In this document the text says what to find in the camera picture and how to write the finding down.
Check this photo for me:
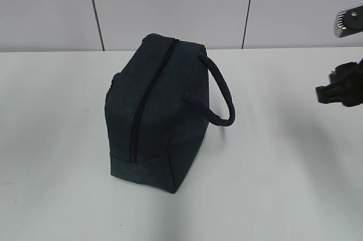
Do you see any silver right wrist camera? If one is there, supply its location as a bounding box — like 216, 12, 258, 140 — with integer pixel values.
334, 5, 363, 38

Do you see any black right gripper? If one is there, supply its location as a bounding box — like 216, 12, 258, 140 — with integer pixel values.
315, 61, 362, 107

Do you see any dark blue fabric lunch bag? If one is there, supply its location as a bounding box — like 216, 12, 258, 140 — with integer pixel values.
104, 33, 235, 194

